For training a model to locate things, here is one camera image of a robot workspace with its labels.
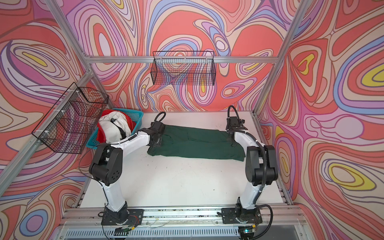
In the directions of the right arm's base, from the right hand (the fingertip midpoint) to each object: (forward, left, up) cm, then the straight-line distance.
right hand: (238, 140), depth 95 cm
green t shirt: (+3, +31, -5) cm, 31 cm away
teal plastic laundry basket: (+18, +68, +7) cm, 71 cm away
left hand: (+2, +55, 0) cm, 55 cm away
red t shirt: (+4, +88, +5) cm, 89 cm away
